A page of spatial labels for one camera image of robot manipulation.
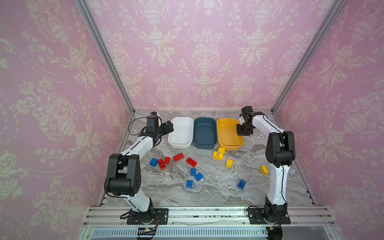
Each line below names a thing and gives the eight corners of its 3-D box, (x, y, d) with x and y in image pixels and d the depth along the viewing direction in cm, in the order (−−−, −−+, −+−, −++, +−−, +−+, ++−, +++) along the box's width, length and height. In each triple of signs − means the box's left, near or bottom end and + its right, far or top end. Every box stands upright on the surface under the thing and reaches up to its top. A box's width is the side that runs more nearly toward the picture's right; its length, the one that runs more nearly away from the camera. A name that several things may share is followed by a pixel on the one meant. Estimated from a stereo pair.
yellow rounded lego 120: (212, 157, 97) (212, 155, 95) (213, 152, 99) (214, 150, 97) (221, 161, 95) (222, 158, 93) (223, 155, 98) (223, 153, 96)
